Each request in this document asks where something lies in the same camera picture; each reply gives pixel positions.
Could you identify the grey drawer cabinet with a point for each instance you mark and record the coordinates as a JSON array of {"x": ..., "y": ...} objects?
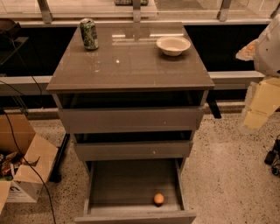
[{"x": 128, "y": 60}]

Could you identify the dark device on shelf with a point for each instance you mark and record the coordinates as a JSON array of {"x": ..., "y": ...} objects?
[{"x": 9, "y": 30}]

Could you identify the grey middle drawer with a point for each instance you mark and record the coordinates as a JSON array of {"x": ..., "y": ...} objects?
[{"x": 134, "y": 145}]

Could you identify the green soda can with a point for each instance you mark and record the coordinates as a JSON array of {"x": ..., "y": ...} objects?
[{"x": 89, "y": 34}]

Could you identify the grey bottom drawer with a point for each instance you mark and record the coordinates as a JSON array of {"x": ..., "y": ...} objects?
[{"x": 122, "y": 192}]

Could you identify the snack packets in box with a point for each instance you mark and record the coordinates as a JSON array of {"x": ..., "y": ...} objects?
[{"x": 9, "y": 164}]

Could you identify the grey top drawer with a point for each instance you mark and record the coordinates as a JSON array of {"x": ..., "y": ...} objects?
[{"x": 89, "y": 113}]

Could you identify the cardboard box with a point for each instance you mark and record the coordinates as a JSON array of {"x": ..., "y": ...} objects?
[{"x": 28, "y": 160}]

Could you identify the grey drawer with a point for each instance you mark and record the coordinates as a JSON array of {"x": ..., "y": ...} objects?
[
  {"x": 122, "y": 192},
  {"x": 134, "y": 145},
  {"x": 89, "y": 113}
]

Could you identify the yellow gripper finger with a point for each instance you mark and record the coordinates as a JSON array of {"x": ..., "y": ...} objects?
[
  {"x": 247, "y": 52},
  {"x": 261, "y": 101}
]

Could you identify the white bowl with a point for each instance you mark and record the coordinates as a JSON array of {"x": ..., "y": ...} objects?
[{"x": 173, "y": 46}]

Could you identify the black power adapter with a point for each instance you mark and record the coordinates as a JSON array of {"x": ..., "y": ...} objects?
[{"x": 273, "y": 158}]

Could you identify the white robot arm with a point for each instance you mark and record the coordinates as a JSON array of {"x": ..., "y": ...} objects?
[{"x": 267, "y": 54}]

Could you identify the orange fruit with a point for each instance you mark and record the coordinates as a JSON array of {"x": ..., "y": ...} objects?
[{"x": 159, "y": 199}]

